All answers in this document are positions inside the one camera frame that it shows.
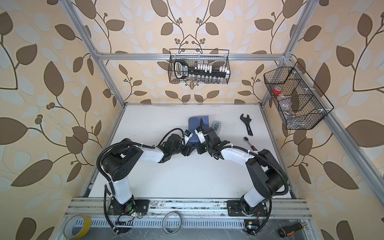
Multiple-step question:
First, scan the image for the red capped plastic item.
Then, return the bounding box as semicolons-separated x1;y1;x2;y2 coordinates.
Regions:
273;86;283;96

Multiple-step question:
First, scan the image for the yellow tape roll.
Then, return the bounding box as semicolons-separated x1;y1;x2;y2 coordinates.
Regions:
63;215;92;240

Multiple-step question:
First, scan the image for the orange black screwdriver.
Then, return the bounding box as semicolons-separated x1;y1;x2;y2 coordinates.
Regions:
278;223;307;238

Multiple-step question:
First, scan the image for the right wire basket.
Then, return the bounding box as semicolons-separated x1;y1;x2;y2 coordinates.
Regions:
264;63;334;130

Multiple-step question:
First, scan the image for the grey ring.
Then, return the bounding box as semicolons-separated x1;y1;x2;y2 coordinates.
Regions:
161;211;183;235

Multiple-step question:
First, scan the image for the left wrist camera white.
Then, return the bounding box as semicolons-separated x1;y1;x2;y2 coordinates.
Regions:
184;130;193;144

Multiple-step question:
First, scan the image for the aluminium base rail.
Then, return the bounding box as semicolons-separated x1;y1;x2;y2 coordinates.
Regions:
61;197;313;229

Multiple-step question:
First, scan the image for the wire basket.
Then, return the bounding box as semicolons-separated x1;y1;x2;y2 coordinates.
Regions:
168;48;231;85
264;63;334;130

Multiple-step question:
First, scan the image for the back wire basket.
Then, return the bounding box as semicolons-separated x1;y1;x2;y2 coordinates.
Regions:
168;48;231;85

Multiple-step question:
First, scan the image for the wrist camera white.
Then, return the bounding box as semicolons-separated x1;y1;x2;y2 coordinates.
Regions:
184;130;193;144
195;127;207;144

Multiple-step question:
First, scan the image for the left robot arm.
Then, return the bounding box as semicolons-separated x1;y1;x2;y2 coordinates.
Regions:
96;128;193;214

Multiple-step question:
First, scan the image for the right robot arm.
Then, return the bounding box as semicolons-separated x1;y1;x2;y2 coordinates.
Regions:
195;126;289;216

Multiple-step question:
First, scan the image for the black adjustable wrench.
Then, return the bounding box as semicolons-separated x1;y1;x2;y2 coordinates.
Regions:
240;114;253;136

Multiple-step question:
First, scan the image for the red handled ratchet wrench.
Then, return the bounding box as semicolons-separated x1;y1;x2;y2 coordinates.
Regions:
243;137;257;151

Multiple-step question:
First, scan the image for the black socket set rail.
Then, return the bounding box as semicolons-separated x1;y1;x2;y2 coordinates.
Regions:
173;60;231;79

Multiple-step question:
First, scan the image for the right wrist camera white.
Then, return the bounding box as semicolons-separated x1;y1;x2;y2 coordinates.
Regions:
195;127;207;144

